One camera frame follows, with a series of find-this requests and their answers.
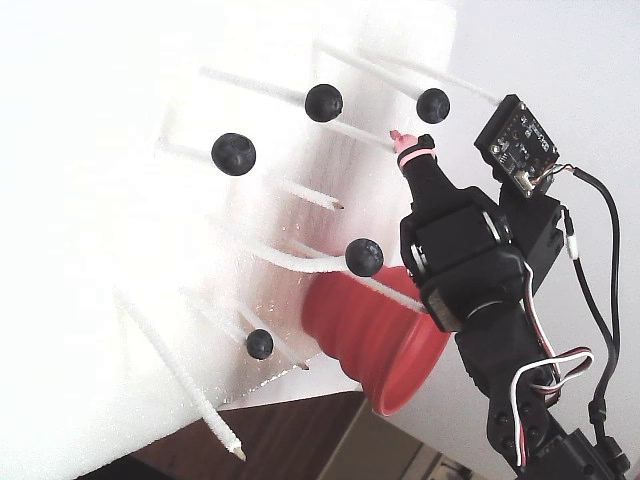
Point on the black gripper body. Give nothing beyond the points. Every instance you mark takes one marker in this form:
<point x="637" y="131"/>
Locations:
<point x="446" y="234"/>

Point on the pink padded gripper finger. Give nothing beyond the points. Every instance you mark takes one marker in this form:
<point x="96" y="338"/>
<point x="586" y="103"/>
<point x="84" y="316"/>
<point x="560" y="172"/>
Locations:
<point x="425" y="175"/>

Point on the dark blueberry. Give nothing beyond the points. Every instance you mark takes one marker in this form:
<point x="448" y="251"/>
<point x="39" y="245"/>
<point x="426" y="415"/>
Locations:
<point x="233" y="154"/>
<point x="364" y="257"/>
<point x="433" y="105"/>
<point x="324" y="103"/>
<point x="260" y="344"/>

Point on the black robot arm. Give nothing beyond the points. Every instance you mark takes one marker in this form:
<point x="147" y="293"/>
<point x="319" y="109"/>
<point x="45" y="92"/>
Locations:
<point x="500" y="385"/>

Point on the red collapsible silicone cup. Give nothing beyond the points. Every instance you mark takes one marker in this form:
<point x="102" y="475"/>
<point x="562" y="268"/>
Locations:
<point x="350" y="325"/>

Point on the beige cardboard box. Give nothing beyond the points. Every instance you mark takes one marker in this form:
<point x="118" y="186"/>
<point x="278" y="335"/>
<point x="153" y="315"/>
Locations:
<point x="370" y="445"/>

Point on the white foam block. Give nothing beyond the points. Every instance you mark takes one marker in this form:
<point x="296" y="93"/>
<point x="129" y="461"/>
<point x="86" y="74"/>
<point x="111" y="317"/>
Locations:
<point x="125" y="225"/>

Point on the long white pipe cleaner stem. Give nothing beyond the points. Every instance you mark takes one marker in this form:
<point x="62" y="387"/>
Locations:
<point x="170" y="370"/>

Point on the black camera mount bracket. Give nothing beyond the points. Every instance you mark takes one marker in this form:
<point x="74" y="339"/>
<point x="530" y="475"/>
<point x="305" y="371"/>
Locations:
<point x="540" y="235"/>

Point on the camera circuit board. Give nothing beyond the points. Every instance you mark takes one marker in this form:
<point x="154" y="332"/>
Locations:
<point x="517" y="140"/>

